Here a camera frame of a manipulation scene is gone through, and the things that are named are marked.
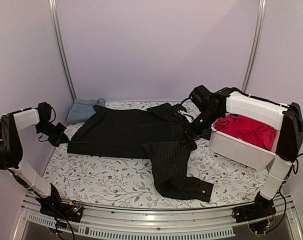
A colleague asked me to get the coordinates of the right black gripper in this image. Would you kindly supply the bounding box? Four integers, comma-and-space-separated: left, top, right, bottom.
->
179, 108, 222, 146

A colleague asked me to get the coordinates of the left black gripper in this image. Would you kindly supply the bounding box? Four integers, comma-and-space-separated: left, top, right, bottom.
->
36, 121, 70, 147

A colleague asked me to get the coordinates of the light blue denim skirt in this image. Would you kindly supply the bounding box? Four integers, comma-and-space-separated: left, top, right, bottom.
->
67, 98, 106, 124

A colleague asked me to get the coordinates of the black striped garment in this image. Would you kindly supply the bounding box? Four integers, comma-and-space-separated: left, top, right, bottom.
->
67, 103, 214, 202

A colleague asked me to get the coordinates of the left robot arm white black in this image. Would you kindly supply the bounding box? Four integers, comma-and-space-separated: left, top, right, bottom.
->
0, 102, 70, 199

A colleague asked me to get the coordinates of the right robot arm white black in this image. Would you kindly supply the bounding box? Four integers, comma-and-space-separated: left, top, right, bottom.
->
182, 85, 303, 218

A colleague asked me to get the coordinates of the white plastic laundry basket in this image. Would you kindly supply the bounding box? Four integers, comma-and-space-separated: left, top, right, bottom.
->
208, 117, 277, 171

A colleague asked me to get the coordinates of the red garment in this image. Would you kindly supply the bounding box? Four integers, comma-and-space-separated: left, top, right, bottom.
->
213, 115, 277, 151

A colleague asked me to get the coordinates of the floral patterned table mat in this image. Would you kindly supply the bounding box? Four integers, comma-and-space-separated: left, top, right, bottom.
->
42, 101, 274, 210

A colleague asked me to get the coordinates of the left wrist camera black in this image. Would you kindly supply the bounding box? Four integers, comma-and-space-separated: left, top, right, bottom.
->
37, 102, 57, 123

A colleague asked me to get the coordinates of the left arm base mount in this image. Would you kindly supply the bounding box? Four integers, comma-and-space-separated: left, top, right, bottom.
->
34, 184, 84, 223

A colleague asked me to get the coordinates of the aluminium front rail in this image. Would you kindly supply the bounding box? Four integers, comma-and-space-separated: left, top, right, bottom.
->
13, 194, 303, 240

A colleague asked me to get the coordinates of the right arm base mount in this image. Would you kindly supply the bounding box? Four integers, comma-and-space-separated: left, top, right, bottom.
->
231, 193, 276, 235

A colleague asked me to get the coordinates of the left aluminium frame post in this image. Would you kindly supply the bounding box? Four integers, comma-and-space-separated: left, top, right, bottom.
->
48, 0, 77, 100

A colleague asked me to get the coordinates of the aluminium frame post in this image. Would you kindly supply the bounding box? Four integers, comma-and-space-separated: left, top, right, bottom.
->
48, 0, 77, 100
241, 0, 267, 92

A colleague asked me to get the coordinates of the right aluminium frame post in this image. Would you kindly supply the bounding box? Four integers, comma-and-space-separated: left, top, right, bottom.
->
241, 0, 267, 92

